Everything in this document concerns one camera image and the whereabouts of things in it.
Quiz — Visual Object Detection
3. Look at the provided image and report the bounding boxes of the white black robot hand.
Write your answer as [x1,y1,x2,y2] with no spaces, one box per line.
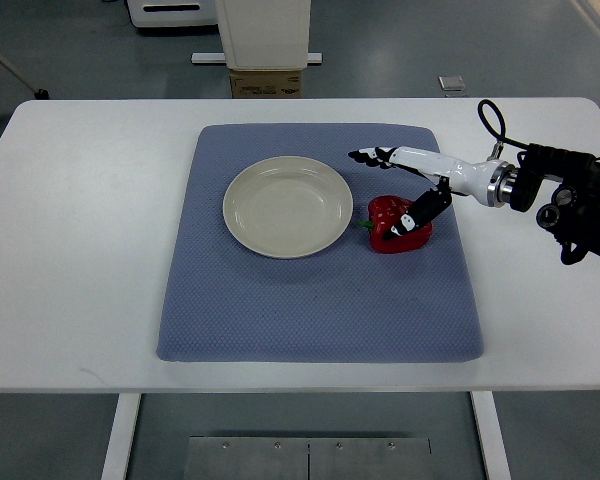
[348,146,513,241]

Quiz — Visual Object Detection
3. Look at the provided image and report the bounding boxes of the red bell pepper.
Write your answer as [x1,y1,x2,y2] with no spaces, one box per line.
[357,195,433,254]

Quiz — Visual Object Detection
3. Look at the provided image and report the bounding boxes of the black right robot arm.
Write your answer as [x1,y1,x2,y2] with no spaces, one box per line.
[478,99,600,265]

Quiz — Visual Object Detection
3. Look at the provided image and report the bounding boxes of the small grey floor plate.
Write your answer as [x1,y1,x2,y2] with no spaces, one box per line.
[438,75,466,92]

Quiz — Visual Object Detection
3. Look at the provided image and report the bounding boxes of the beige round plate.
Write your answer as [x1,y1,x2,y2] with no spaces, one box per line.
[222,156,353,259]

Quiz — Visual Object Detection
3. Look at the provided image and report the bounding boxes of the blue textured mat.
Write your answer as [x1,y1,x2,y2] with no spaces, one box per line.
[157,123,484,363]

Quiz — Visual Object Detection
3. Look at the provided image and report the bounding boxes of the cardboard box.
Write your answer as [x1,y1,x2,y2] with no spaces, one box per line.
[229,70,302,99]

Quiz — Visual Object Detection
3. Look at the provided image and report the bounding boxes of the right white table leg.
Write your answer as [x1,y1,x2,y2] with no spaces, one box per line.
[470,391,512,480]

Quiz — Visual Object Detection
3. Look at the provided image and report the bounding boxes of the white table leg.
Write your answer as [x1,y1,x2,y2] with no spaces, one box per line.
[470,391,512,480]
[101,393,141,480]

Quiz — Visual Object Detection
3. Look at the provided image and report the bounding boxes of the white appliance with slot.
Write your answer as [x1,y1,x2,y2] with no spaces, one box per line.
[126,0,217,28]

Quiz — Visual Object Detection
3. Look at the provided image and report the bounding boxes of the left white table leg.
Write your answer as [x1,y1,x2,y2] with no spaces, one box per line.
[101,393,141,480]

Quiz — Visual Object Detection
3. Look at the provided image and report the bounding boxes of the white pedestal column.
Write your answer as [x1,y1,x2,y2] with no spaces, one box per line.
[191,0,323,71]

